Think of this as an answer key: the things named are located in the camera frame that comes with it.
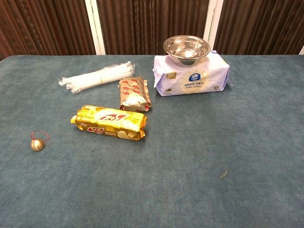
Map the silver snack packet red print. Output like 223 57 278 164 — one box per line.
118 76 152 113

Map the white vertical frame post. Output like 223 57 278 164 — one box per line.
203 0 224 49
85 0 106 56

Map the gold bell with red loop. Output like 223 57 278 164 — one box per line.
30 130 50 152

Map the lavender tissue pack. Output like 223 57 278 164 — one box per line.
152 49 234 97

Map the bundle of white wrapped straws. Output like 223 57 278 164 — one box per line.
58 61 136 94

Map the stainless steel bowl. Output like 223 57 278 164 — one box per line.
162 35 211 67

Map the yellow biscuit packet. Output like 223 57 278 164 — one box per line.
70 104 148 142

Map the brown pleated curtain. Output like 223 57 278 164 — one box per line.
0 0 304 60

